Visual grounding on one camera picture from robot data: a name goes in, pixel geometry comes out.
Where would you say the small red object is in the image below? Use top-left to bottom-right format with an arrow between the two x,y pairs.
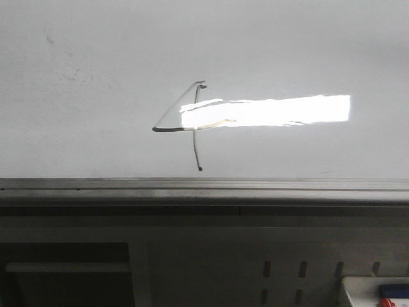
378,298 -> 396,307

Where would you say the grey slotted panel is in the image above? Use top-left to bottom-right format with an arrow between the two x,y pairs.
128,217 -> 408,306

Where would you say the blue eraser block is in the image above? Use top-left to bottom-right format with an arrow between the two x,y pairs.
378,283 -> 409,299

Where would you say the aluminium whiteboard frame rail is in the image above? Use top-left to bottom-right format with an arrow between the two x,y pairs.
1,178 -> 408,203

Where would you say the white tray with items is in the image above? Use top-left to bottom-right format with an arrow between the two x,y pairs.
338,276 -> 408,306

